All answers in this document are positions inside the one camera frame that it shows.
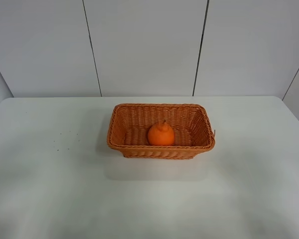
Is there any orange wicker basket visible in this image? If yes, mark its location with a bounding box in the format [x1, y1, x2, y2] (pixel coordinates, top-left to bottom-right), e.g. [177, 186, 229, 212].
[107, 103, 215, 159]

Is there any orange citrus fruit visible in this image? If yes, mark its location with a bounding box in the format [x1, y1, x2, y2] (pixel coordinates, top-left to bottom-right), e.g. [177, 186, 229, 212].
[148, 120, 175, 146]

